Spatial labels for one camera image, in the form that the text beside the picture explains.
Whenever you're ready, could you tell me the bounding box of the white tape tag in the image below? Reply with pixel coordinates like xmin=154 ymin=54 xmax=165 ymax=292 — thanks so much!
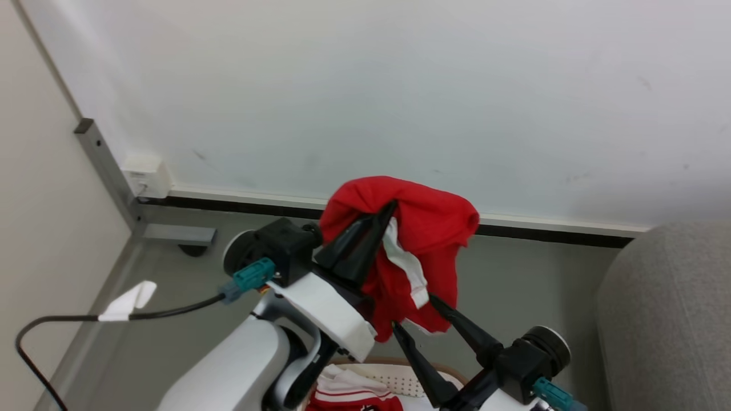
xmin=98 ymin=280 xmax=158 ymax=322

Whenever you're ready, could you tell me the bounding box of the white perforated laundry basket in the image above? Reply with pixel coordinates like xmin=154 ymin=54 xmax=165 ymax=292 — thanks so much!
xmin=320 ymin=357 xmax=470 ymax=411

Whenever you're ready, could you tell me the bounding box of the grey fabric sofa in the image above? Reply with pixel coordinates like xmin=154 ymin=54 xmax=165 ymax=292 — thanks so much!
xmin=594 ymin=220 xmax=731 ymax=411

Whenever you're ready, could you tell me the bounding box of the black cable with teal plug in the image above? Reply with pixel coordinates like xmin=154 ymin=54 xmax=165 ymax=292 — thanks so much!
xmin=15 ymin=257 xmax=276 ymax=411
xmin=533 ymin=377 xmax=589 ymax=411

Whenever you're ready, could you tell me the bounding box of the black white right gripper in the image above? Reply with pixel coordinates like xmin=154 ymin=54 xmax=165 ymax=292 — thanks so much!
xmin=392 ymin=294 xmax=572 ymax=411

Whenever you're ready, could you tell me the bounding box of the white and black baseboard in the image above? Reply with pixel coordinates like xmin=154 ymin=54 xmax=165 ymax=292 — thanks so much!
xmin=137 ymin=184 xmax=653 ymax=249

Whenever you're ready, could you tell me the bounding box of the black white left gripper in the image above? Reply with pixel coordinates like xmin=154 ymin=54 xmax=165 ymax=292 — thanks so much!
xmin=223 ymin=200 xmax=399 ymax=362

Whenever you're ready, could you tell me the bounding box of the white and red garment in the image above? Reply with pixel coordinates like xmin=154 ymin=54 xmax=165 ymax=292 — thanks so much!
xmin=306 ymin=365 xmax=404 ymax=411

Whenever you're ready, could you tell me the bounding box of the red garment with white trim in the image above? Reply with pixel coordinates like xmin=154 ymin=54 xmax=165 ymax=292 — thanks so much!
xmin=319 ymin=176 xmax=480 ymax=343

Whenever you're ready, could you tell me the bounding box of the white wall socket box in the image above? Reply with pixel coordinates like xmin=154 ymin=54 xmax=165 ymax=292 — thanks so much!
xmin=121 ymin=153 xmax=172 ymax=200

